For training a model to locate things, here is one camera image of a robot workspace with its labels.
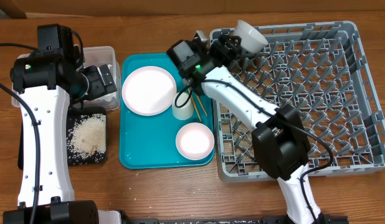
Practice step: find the teal plastic tray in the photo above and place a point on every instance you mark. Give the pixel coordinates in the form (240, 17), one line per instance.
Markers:
(149, 142)

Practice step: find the grey dishwasher rack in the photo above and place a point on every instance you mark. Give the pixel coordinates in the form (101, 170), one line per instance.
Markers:
(321, 69)

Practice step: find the black tray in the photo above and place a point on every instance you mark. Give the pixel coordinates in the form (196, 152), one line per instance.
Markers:
(71, 118)

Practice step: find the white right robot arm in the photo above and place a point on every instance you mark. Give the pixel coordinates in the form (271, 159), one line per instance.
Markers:
(280, 142)

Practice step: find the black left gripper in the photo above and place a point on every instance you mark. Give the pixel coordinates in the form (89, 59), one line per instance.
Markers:
(99, 88)

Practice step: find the clear plastic bin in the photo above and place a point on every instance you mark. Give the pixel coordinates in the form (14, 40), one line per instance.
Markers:
(99, 59)

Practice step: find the white paper cup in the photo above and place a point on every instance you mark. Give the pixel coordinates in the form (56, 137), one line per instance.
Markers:
(184, 112)

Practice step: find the pile of rice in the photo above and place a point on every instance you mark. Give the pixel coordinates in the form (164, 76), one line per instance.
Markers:
(88, 136)

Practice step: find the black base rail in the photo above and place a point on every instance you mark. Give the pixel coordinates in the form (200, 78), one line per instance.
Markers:
(211, 220)

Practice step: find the small white bowl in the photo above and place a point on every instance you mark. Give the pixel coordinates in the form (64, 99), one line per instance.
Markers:
(195, 141)

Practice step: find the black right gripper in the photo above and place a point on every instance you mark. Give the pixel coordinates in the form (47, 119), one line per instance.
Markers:
(227, 56)

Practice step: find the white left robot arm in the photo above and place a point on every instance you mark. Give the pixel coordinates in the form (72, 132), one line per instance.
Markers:
(46, 194)

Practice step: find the wooden chopstick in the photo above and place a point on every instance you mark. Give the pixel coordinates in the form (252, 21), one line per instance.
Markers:
(201, 104)
(195, 108)

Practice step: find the large white plate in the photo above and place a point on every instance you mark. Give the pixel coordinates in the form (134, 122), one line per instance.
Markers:
(148, 90)

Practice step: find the grey bowl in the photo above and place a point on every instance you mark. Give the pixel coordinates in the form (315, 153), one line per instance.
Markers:
(251, 39)

